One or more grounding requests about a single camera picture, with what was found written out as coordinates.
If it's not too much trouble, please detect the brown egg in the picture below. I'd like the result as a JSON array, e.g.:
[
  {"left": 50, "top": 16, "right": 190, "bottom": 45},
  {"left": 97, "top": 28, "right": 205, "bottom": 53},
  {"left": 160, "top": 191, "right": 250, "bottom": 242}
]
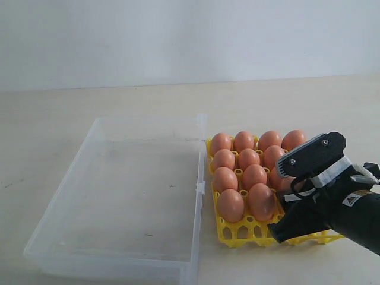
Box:
[
  {"left": 258, "top": 130, "right": 283, "bottom": 151},
  {"left": 262, "top": 145, "right": 286, "bottom": 170},
  {"left": 248, "top": 183, "right": 276, "bottom": 222},
  {"left": 281, "top": 129, "right": 306, "bottom": 151},
  {"left": 242, "top": 164, "right": 268, "bottom": 190},
  {"left": 237, "top": 148, "right": 261, "bottom": 170},
  {"left": 217, "top": 189, "right": 245, "bottom": 223},
  {"left": 212, "top": 149, "right": 235, "bottom": 170},
  {"left": 212, "top": 167, "right": 239, "bottom": 193},
  {"left": 277, "top": 176, "right": 306, "bottom": 192},
  {"left": 268, "top": 167, "right": 286, "bottom": 191},
  {"left": 233, "top": 131, "right": 255, "bottom": 153},
  {"left": 210, "top": 132, "right": 232, "bottom": 156}
]

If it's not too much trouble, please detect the clear plastic bin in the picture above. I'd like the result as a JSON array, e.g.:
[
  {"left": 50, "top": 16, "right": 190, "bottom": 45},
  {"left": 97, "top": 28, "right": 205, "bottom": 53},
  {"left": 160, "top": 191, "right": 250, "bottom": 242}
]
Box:
[{"left": 24, "top": 114, "right": 207, "bottom": 284}]

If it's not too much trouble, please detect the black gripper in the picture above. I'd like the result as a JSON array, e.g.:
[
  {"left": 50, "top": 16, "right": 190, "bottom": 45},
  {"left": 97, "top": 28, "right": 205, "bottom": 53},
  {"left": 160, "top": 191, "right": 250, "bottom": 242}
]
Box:
[{"left": 267, "top": 166, "right": 379, "bottom": 255}]

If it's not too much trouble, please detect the yellow plastic egg tray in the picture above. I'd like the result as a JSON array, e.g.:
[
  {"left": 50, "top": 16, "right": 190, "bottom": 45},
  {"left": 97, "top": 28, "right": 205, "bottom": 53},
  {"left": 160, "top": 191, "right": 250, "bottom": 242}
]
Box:
[{"left": 206, "top": 134, "right": 347, "bottom": 249}]

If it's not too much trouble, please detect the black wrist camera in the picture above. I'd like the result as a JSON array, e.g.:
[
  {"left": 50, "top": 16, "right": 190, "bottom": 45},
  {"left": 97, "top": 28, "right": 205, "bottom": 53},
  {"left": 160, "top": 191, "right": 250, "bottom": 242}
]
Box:
[{"left": 275, "top": 132, "right": 352, "bottom": 188}]

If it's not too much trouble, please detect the black cable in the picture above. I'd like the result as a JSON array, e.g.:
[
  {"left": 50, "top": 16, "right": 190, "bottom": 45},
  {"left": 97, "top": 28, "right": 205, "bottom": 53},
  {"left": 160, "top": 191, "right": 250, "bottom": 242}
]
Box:
[{"left": 290, "top": 175, "right": 320, "bottom": 198}]

